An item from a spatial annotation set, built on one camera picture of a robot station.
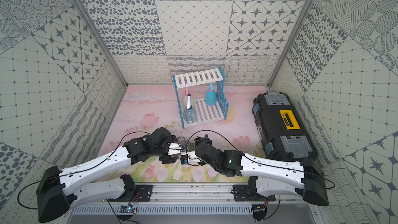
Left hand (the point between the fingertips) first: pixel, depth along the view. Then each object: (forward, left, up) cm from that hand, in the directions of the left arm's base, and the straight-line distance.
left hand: (176, 141), depth 78 cm
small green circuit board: (-28, +19, -13) cm, 36 cm away
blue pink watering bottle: (+31, -17, 0) cm, 36 cm away
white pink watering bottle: (+26, -2, +3) cm, 27 cm away
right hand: (-1, -12, +3) cm, 13 cm away
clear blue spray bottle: (+24, -4, -10) cm, 26 cm away
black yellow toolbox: (+5, -55, +2) cm, 55 cm away
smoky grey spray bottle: (-11, -6, +11) cm, 17 cm away
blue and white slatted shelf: (+24, -14, -10) cm, 30 cm away
